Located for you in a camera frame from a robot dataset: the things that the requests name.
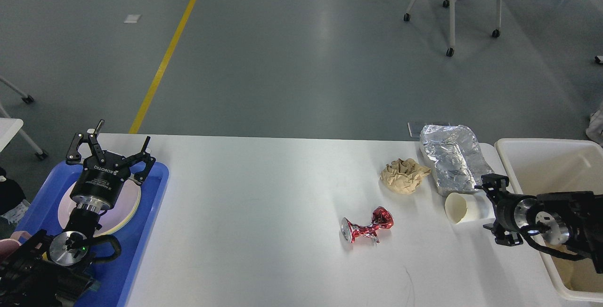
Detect brown paper back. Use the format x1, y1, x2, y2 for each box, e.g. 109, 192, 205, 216
380, 158, 431, 194

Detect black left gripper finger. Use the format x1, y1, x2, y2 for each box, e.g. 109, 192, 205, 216
66, 119, 109, 172
107, 136, 156, 185

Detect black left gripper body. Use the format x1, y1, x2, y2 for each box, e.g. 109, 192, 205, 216
70, 165, 131, 210

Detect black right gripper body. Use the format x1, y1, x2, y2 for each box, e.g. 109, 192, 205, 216
495, 193, 537, 236

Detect pink plate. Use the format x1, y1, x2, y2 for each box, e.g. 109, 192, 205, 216
57, 180, 141, 236

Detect white plastic bin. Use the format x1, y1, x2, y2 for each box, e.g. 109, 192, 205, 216
495, 139, 603, 307

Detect white paper cup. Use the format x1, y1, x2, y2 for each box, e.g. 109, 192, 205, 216
444, 193, 495, 224

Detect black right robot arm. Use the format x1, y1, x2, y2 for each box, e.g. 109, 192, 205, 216
475, 173, 603, 274

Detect yellow plate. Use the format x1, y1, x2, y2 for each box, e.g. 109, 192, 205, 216
94, 186, 141, 236

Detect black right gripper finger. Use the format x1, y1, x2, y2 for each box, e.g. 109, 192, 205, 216
476, 173, 510, 204
483, 222, 523, 247

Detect foil sheet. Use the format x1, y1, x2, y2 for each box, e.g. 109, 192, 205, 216
420, 124, 493, 197

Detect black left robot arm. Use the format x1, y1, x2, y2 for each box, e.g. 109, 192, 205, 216
1, 120, 156, 307

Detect pink ribbed mug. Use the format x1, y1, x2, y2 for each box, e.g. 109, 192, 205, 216
0, 231, 32, 262

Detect blue plastic tray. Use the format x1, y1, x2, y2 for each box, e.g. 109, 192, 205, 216
16, 162, 169, 307

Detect person in white tracksuit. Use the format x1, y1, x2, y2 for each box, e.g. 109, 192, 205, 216
585, 109, 603, 146

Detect crushed red can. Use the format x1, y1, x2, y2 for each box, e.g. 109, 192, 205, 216
340, 206, 394, 243

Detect white side table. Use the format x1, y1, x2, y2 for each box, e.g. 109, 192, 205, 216
0, 76, 48, 160

